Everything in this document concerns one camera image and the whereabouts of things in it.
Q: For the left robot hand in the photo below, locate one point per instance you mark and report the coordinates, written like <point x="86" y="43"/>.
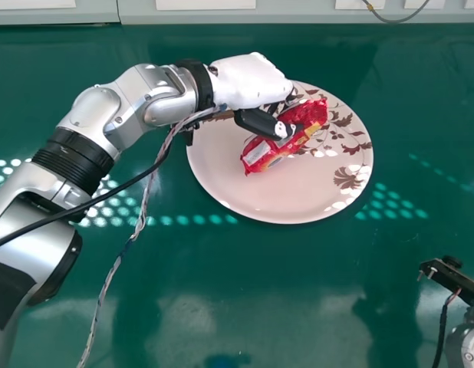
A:
<point x="248" y="80"/>

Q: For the red biscuit packet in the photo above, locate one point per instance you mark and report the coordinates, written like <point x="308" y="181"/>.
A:
<point x="267" y="153"/>

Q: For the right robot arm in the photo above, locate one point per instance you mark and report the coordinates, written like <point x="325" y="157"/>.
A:
<point x="467" y="345"/>

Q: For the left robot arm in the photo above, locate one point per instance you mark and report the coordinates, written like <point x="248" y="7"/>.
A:
<point x="106" y="107"/>

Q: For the plate with brown leaf pattern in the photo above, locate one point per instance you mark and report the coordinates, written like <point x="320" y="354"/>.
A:
<point x="290" y="191"/>

